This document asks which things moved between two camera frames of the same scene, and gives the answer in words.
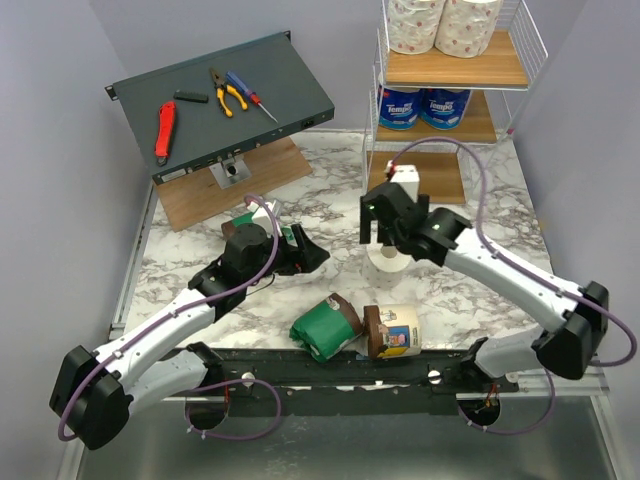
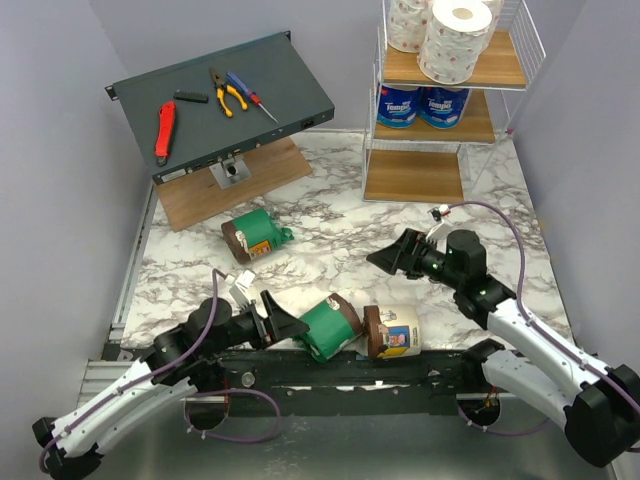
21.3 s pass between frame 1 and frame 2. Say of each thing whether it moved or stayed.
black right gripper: moved
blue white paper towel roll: stayed
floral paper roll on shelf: stayed
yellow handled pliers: stayed
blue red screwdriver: stayed
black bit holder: stayed
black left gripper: moved
